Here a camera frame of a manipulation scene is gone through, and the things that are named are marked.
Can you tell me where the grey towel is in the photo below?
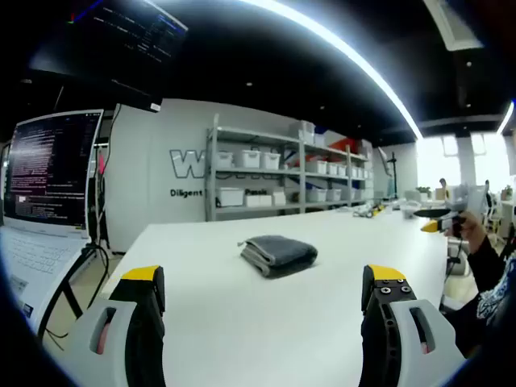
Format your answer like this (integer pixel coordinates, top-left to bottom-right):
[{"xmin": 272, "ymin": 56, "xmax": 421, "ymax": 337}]
[{"xmin": 237, "ymin": 235, "xmax": 319, "ymax": 280}]

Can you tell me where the person's right hand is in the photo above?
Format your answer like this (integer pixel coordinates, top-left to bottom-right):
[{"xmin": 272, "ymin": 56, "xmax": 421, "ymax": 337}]
[{"xmin": 453, "ymin": 210, "xmax": 491, "ymax": 254}]

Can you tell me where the black tripod stand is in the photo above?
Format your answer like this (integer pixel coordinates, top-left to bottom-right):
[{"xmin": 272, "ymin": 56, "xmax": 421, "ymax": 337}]
[{"xmin": 385, "ymin": 152, "xmax": 401, "ymax": 201}]

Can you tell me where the spare yellow tipped gripper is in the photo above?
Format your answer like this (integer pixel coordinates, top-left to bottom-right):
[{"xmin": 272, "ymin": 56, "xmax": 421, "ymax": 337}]
[{"xmin": 352, "ymin": 201, "xmax": 385, "ymax": 219}]

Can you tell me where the short ceiling light strip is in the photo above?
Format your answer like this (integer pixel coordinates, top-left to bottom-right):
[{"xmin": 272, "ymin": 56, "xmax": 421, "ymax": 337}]
[{"xmin": 497, "ymin": 100, "xmax": 516, "ymax": 135}]

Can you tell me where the grey metal storage shelf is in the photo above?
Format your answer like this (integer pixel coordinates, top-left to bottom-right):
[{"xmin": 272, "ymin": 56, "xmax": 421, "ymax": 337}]
[{"xmin": 205, "ymin": 114, "xmax": 377, "ymax": 222}]

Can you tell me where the long ceiling light strip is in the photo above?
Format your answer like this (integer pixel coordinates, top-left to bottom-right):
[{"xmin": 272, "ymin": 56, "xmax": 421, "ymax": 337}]
[{"xmin": 237, "ymin": 0, "xmax": 423, "ymax": 141}]

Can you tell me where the ceiling air vent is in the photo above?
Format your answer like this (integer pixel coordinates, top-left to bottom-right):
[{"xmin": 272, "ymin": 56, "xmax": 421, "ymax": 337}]
[{"xmin": 422, "ymin": 0, "xmax": 484, "ymax": 52}]

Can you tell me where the white laptop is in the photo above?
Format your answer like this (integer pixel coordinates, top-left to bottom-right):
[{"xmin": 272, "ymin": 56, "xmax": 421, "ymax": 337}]
[{"xmin": 0, "ymin": 108, "xmax": 105, "ymax": 338}]

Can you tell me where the black overhead monitor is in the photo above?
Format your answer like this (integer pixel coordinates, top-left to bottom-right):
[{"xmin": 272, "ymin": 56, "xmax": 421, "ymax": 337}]
[{"xmin": 27, "ymin": 0, "xmax": 189, "ymax": 114}]

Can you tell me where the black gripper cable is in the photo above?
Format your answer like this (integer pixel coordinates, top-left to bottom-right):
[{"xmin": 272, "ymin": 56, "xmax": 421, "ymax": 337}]
[{"xmin": 443, "ymin": 235, "xmax": 468, "ymax": 287}]

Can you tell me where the black stand frame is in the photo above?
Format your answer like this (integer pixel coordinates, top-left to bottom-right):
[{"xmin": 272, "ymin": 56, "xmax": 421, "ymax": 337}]
[{"xmin": 38, "ymin": 241, "xmax": 112, "ymax": 340}]

